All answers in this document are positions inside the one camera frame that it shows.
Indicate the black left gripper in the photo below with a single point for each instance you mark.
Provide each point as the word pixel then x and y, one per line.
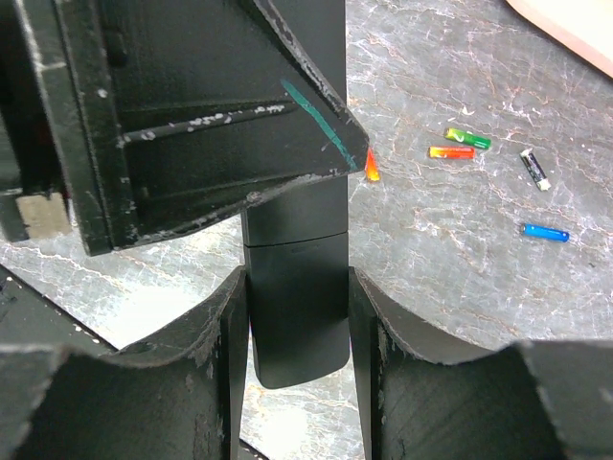
pixel 34 202

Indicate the pink three-tier shelf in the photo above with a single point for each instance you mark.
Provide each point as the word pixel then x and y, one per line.
pixel 583 26

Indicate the red orange battery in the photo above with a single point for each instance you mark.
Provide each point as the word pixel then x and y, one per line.
pixel 371 169

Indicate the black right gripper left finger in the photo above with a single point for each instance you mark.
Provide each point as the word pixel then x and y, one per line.
pixel 174 394

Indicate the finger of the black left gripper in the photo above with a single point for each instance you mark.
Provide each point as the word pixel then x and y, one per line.
pixel 171 116

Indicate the black silver battery right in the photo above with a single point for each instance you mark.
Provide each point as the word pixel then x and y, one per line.
pixel 535 171

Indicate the red yellow battery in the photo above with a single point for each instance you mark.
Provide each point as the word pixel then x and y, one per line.
pixel 448 152

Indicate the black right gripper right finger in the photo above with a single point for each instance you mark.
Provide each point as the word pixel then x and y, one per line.
pixel 426 394

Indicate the green yellow battery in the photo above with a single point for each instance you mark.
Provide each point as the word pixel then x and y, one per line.
pixel 466 138

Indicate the blue battery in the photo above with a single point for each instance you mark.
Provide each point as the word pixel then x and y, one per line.
pixel 546 233

